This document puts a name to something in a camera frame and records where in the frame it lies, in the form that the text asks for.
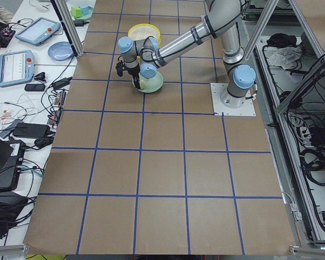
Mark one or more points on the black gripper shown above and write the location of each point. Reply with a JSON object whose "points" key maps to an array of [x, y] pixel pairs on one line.
{"points": [[133, 72]]}

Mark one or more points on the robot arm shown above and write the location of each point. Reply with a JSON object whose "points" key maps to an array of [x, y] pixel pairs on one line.
{"points": [[142, 58]]}

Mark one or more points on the green bowl with blocks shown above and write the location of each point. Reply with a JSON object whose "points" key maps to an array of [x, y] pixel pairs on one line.
{"points": [[86, 17]]}

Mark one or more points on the light green plate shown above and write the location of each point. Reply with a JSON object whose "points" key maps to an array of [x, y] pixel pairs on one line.
{"points": [[152, 84]]}

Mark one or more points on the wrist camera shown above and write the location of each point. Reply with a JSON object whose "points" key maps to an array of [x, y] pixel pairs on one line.
{"points": [[120, 68]]}

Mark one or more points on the white bun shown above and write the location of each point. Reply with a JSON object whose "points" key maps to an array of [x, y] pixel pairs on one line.
{"points": [[142, 84]]}

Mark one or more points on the aluminium frame post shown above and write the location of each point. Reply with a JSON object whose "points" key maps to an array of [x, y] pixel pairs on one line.
{"points": [[69, 28]]}

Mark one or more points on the blue foam block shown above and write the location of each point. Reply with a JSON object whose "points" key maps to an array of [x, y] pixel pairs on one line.
{"points": [[84, 9]]}

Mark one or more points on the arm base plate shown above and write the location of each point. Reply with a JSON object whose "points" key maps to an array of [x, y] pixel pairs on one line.
{"points": [[226, 105]]}

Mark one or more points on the yellow steamer layer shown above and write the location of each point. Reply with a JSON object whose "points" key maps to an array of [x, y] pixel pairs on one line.
{"points": [[143, 30]]}

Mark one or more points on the upper teach pendant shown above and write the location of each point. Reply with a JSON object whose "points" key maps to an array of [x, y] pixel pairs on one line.
{"points": [[38, 31]]}

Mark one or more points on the white crumpled cloth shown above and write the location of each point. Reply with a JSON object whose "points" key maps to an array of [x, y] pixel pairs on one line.
{"points": [[285, 58]]}

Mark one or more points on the green foam block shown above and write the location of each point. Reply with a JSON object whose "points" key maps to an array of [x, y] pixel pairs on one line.
{"points": [[75, 11]]}

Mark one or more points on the blue plate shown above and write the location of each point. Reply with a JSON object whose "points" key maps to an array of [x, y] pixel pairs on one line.
{"points": [[60, 51]]}

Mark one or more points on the teach pendant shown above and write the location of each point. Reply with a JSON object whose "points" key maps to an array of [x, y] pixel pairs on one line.
{"points": [[16, 68], [38, 31]]}

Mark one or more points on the large black power brick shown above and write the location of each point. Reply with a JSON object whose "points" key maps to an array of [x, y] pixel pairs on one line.
{"points": [[30, 130]]}

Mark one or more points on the lower teach pendant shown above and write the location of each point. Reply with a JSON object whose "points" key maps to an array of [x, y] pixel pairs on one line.
{"points": [[16, 68]]}

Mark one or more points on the black laptop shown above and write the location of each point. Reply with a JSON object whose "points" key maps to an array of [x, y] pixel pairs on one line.
{"points": [[11, 158]]}

